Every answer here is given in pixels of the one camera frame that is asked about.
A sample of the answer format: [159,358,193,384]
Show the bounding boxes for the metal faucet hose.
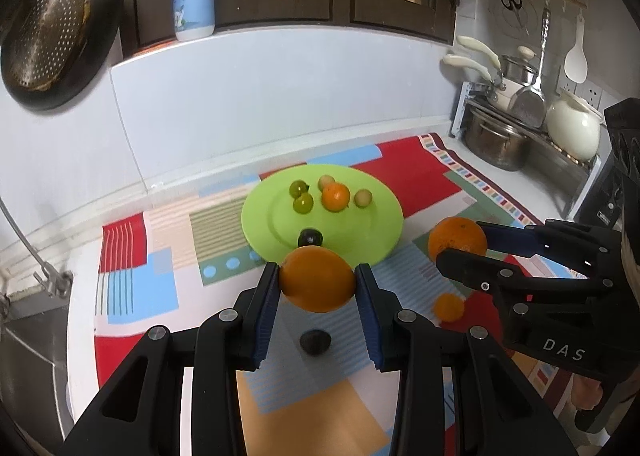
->
[0,196,73,297]

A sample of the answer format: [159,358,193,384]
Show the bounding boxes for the metal dish rack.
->
[452,82,603,217]

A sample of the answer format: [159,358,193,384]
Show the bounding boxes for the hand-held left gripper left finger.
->
[55,262,281,456]

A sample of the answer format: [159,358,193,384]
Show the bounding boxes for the steel pot with cream handle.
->
[456,36,538,86]

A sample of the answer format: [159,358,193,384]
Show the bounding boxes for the black frying pan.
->
[0,0,124,111]

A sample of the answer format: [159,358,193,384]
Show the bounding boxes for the steel spatula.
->
[509,8,552,129]

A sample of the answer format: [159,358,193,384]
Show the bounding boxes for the steel sink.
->
[0,296,71,437]

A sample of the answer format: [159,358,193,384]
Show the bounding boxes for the green plate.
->
[241,164,404,267]

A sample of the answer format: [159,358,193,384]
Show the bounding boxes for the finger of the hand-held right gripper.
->
[436,248,616,331]
[477,219,621,279]

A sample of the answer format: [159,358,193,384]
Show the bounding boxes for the small orange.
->
[433,293,465,323]

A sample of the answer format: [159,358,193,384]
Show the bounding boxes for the black scissors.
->
[501,0,530,34]

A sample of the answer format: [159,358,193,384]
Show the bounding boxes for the person's right hand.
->
[572,376,603,409]

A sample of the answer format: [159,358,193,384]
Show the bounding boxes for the large steel pot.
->
[462,108,532,173]

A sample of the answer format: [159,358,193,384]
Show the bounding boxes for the colourful patchwork mat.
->
[94,133,591,456]

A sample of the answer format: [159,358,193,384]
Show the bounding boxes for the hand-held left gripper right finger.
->
[355,263,578,456]

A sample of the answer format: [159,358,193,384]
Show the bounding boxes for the brass perforated strainer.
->
[2,0,92,90]

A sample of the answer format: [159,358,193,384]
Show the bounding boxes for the white ceramic pot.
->
[545,90,603,161]

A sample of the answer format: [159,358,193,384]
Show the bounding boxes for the white rice paddle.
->
[564,16,588,84]

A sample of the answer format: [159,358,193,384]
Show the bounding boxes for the white wall socket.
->
[556,68,603,109]

